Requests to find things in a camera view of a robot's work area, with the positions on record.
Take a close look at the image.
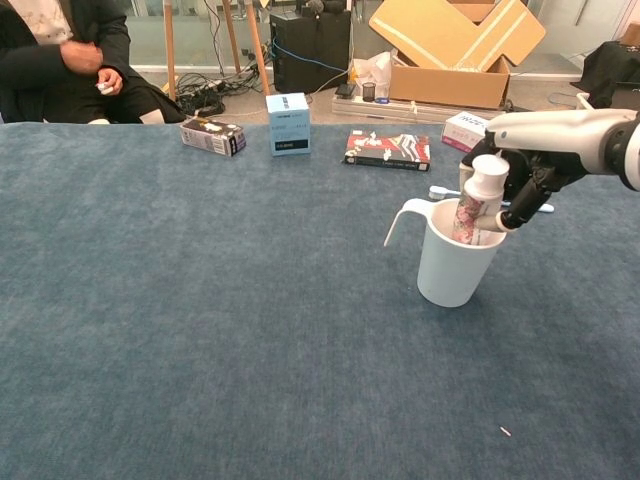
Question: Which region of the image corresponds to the light blue toothbrush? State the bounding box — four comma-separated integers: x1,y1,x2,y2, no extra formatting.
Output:
429,185,556,214

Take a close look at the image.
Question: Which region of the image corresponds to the toothpaste tube with white cap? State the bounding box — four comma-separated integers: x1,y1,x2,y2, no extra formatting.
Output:
452,153,511,246

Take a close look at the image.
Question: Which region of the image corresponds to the white pink toothpaste carton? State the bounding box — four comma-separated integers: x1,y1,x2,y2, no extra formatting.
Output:
440,111,494,154

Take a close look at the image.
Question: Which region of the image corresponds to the red black flat box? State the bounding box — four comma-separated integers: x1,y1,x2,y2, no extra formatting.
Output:
343,128,432,173

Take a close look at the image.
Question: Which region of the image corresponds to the light blue upright box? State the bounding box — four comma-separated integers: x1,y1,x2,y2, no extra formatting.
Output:
265,92,312,158

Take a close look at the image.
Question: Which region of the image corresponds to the blue table cloth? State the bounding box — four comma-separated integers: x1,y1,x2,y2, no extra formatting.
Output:
0,122,640,480

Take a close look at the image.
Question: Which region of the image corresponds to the small dark printed box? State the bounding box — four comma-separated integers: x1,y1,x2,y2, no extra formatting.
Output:
179,117,247,158

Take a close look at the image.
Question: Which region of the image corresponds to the stack of aluminium profiles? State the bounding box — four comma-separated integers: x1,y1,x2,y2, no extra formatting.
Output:
331,93,509,125

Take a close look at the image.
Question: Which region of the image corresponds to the white plastic bag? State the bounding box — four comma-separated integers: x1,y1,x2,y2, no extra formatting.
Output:
349,51,394,99

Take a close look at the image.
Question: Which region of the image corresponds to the large open cardboard box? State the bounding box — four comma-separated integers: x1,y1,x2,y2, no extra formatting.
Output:
368,0,547,111

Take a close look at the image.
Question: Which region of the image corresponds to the wooden easel leg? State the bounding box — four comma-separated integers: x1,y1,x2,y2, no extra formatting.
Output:
222,0,243,75
163,0,178,100
243,0,272,96

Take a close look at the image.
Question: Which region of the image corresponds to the black computer tower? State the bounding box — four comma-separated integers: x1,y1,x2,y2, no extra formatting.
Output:
269,9,352,95

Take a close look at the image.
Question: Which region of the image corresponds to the white storage bin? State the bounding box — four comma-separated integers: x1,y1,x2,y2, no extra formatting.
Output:
573,92,640,115

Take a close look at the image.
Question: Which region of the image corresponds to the seated person in black coat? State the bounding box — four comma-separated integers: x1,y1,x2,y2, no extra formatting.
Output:
0,0,187,125

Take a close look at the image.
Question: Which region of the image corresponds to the black cloth covered object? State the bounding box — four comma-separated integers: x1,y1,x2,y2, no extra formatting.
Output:
579,40,640,111

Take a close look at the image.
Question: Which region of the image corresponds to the white cup with handle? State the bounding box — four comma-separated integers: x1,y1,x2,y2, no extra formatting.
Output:
383,198,508,308

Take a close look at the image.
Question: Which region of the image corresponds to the blue network cable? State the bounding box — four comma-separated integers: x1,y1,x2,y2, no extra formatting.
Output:
272,39,351,74

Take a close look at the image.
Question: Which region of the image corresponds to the tangle of black floor cables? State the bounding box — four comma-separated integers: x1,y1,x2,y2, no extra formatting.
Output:
174,72,266,117

